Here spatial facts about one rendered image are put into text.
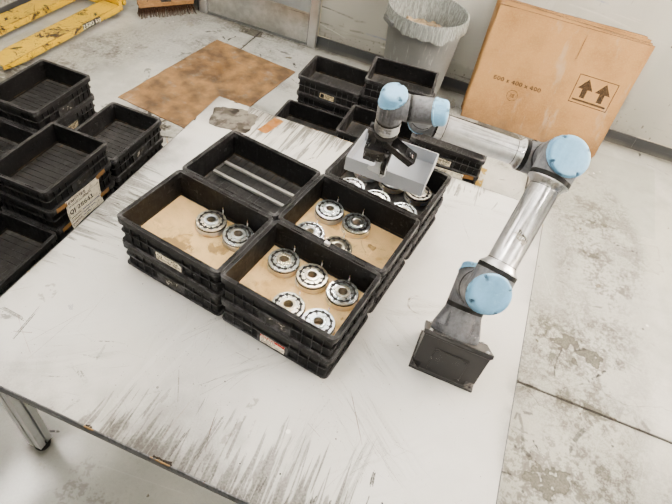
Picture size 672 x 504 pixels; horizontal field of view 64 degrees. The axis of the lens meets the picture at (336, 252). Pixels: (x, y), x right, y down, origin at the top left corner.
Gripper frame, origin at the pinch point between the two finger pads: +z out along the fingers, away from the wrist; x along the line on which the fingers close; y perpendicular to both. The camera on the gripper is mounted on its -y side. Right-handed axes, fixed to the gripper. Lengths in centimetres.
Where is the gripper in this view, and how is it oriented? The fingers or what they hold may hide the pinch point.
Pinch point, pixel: (383, 174)
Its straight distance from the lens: 177.5
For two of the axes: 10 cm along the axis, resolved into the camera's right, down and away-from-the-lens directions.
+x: -3.3, 8.1, -4.8
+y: -9.4, -3.1, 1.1
